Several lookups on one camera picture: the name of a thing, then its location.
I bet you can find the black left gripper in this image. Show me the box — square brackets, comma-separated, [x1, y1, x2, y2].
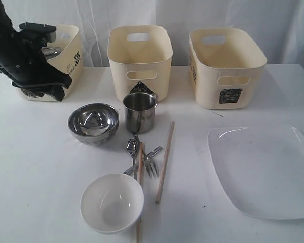
[0, 31, 72, 101]

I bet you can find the stainless steel bowl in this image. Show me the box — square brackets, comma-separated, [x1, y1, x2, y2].
[67, 103, 120, 146]

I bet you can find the stainless steel mug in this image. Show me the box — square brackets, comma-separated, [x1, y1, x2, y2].
[123, 92, 159, 134]

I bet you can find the stainless steel spoon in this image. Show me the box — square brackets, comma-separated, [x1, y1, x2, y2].
[126, 138, 139, 180]

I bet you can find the wooden chopstick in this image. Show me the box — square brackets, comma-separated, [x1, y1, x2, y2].
[136, 142, 143, 243]
[155, 121, 175, 204]

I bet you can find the white ceramic bowl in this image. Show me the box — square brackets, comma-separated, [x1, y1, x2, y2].
[80, 173, 144, 234]

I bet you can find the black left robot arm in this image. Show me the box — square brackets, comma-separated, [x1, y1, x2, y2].
[0, 1, 72, 101]

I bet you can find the cream bin with black circle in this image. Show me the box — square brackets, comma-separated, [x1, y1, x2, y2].
[16, 24, 83, 102]

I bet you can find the cream bin with black triangle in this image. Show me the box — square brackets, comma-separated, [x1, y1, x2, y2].
[107, 25, 173, 101]

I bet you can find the stainless steel fork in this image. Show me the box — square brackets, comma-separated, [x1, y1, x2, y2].
[132, 132, 159, 178]

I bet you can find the stainless steel knife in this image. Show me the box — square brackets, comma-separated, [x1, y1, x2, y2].
[123, 146, 163, 178]

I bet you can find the cream bin with black square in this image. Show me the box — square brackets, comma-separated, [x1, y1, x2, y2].
[189, 27, 267, 110]

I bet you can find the white square plate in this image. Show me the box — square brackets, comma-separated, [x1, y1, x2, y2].
[208, 124, 304, 220]

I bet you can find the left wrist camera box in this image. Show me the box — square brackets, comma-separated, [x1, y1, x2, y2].
[19, 22, 57, 43]

